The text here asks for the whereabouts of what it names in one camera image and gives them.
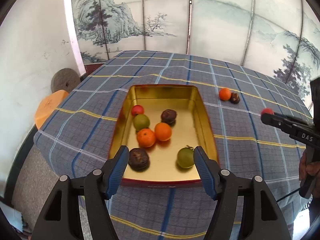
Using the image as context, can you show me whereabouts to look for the dark brown round fruit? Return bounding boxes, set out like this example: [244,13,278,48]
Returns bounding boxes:
[161,109,177,125]

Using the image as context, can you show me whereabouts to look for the red tomato in tin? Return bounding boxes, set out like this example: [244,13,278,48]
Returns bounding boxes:
[131,105,144,117]

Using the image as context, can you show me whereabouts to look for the gold tin box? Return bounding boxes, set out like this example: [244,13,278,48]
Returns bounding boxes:
[108,85,219,187]

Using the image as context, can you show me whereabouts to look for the person right hand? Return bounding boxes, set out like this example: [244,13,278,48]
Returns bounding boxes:
[299,151,320,181]

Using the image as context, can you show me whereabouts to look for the orange fruit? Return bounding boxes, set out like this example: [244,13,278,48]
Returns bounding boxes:
[137,128,156,148]

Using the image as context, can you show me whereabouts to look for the dark brown passion fruit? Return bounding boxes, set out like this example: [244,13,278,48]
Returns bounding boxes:
[129,148,150,172]

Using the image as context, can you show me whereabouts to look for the grey millstone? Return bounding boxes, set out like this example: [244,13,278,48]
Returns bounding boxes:
[51,68,80,93]

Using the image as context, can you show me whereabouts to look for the green tomato in tin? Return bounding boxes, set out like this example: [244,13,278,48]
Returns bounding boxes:
[133,114,150,131]

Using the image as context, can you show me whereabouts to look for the orange mandarin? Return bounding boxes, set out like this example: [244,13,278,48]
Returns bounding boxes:
[154,122,172,141]

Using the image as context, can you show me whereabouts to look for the green tomato with stem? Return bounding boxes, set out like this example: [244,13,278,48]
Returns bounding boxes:
[176,146,194,168]

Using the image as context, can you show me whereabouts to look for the orange tangerine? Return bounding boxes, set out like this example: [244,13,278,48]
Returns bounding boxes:
[219,88,232,101]

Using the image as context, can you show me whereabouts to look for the painted landscape folding screen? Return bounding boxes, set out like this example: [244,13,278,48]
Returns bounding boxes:
[67,0,319,106]

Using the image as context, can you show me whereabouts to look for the plaid blue-grey tablecloth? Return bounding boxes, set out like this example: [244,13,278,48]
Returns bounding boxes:
[34,50,311,239]

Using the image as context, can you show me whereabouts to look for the small red tomato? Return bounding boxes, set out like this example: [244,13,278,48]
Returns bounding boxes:
[261,108,274,115]

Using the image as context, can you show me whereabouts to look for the brown wrinkled fruit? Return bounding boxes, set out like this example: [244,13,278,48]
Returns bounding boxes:
[229,93,240,104]

